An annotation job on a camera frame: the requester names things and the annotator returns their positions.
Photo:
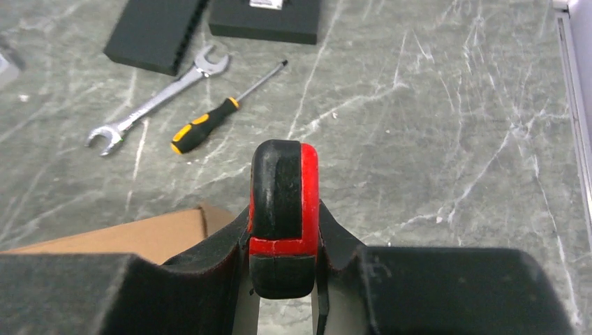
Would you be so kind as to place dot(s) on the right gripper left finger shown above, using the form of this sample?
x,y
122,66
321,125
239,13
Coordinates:
x,y
202,290

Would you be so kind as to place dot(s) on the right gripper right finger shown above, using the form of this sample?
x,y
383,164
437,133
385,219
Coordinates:
x,y
432,290

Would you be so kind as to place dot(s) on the brown cardboard express box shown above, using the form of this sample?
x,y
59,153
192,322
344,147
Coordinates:
x,y
156,239

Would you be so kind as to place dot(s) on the red black utility knife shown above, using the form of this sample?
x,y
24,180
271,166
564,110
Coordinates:
x,y
284,219

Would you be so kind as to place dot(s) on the black box with label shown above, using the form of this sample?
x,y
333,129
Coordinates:
x,y
280,21

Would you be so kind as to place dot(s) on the yellow black screwdriver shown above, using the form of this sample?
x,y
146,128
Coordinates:
x,y
194,133

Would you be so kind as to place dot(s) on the silver open-end wrench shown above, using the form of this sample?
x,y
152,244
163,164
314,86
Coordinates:
x,y
202,68

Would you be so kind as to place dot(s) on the black foam block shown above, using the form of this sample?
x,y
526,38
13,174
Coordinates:
x,y
154,35

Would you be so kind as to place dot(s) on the aluminium frame rail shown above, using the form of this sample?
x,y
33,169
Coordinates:
x,y
573,20

